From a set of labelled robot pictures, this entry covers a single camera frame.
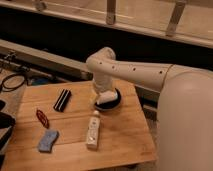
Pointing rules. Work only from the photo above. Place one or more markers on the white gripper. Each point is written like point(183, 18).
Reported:
point(101, 87)

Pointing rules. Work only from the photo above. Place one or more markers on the white bottle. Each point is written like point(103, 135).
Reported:
point(93, 131)

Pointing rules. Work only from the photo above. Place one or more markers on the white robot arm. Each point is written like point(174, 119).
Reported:
point(185, 107)

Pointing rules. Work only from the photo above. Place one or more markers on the white paper cup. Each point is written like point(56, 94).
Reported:
point(107, 96)

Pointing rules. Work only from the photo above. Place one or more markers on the black round plate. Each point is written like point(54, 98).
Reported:
point(109, 105)

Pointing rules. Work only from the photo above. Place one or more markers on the black striped box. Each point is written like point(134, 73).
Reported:
point(62, 100)

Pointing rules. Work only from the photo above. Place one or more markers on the wooden table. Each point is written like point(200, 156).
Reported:
point(124, 134)

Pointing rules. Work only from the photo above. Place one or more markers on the blue sponge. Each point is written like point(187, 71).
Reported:
point(47, 141)

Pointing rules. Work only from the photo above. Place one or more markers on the black bag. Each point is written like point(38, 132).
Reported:
point(6, 122)

